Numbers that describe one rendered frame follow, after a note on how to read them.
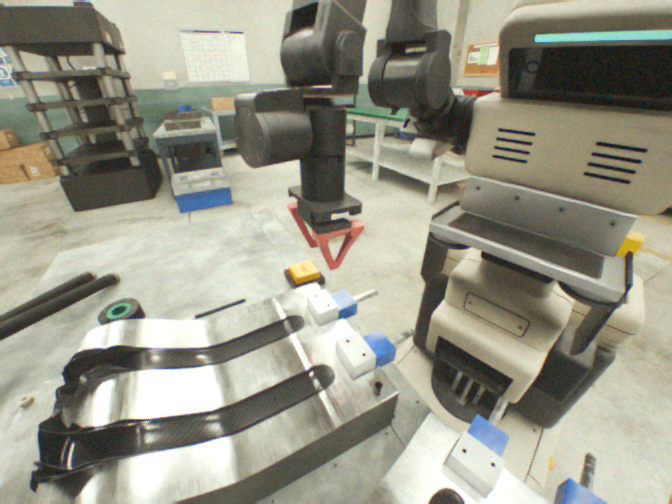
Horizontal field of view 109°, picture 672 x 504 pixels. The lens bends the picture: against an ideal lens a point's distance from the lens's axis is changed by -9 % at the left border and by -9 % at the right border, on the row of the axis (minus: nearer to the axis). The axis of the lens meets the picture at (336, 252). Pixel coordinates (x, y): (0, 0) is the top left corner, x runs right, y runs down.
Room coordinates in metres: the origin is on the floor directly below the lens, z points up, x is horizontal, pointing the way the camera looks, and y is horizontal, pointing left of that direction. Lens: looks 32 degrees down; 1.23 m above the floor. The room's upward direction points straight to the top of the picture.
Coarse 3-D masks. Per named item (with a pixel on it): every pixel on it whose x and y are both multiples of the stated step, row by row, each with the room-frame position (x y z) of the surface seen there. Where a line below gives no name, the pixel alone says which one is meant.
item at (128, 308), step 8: (112, 304) 0.41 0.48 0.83; (120, 304) 0.41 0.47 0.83; (128, 304) 0.41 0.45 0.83; (136, 304) 0.41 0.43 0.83; (104, 312) 0.39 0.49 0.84; (112, 312) 0.39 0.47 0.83; (120, 312) 0.40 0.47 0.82; (128, 312) 0.39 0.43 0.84; (136, 312) 0.39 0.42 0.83; (144, 312) 0.42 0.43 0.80; (104, 320) 0.36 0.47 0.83; (112, 320) 0.36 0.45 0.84; (120, 320) 0.36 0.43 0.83
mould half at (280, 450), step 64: (128, 320) 0.27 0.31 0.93; (192, 320) 0.31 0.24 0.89; (256, 320) 0.32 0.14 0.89; (128, 384) 0.17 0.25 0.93; (192, 384) 0.20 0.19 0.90; (256, 384) 0.21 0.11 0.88; (384, 384) 0.20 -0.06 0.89; (0, 448) 0.12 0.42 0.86; (192, 448) 0.12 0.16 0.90; (256, 448) 0.13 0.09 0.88; (320, 448) 0.14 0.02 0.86
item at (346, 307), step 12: (312, 300) 0.34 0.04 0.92; (324, 300) 0.34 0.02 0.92; (336, 300) 0.35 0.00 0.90; (348, 300) 0.35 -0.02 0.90; (360, 300) 0.37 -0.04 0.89; (312, 312) 0.33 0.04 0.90; (324, 312) 0.31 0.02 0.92; (336, 312) 0.32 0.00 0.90; (348, 312) 0.34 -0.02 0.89; (324, 324) 0.31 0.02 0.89
